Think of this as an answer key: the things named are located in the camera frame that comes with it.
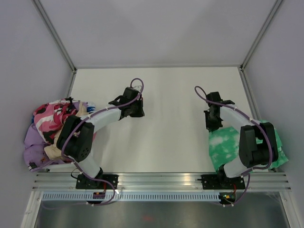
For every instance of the green tie-dye trousers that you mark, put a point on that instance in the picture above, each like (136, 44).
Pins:
(224, 146)

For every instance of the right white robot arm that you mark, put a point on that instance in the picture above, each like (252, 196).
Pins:
(257, 141)

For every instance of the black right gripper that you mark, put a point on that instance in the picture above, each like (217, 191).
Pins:
(211, 126)

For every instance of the slotted cable duct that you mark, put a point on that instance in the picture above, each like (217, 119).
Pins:
(131, 196)

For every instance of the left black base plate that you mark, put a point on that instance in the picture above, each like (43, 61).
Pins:
(84, 183)

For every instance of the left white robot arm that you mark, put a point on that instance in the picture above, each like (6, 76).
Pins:
(76, 138)

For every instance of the aluminium rail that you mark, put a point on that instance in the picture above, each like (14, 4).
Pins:
(161, 182)

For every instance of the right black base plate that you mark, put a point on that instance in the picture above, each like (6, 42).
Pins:
(214, 182)

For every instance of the purple trousers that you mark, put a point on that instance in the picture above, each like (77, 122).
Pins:
(34, 156)

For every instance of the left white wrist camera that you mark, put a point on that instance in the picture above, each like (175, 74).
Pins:
(138, 88)

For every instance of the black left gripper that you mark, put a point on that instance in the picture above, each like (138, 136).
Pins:
(140, 113)

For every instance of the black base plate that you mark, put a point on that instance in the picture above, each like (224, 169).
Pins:
(214, 182)
(84, 183)

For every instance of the beige garment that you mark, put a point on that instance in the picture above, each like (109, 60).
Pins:
(52, 151)

